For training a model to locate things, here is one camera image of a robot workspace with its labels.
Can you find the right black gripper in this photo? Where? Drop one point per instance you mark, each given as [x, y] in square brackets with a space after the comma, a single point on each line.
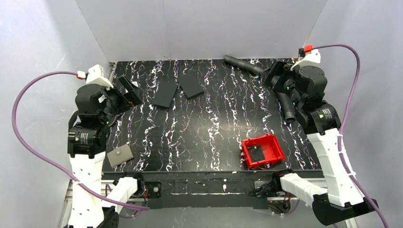
[275, 77]

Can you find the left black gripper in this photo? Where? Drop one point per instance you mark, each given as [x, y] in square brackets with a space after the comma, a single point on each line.
[119, 95]

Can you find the grey leather card holder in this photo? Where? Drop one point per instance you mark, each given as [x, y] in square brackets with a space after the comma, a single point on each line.
[120, 155]

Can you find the red plastic bin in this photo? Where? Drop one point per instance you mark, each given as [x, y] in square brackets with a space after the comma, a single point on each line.
[262, 150]

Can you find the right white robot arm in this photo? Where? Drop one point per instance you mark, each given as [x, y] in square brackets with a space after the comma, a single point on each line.
[303, 85]

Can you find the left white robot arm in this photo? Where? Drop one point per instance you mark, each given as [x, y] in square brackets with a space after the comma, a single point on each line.
[98, 103]

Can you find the black flat box left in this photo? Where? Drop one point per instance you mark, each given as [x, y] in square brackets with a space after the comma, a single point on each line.
[164, 95]

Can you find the black flat box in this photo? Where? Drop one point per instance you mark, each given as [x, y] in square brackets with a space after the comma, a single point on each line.
[190, 86]
[164, 95]

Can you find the black flat box right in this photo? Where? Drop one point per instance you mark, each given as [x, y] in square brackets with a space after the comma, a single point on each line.
[190, 86]

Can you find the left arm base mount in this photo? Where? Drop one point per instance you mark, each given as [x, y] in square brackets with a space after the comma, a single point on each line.
[150, 189]

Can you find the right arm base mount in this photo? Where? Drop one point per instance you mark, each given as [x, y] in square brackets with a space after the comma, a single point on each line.
[278, 200]

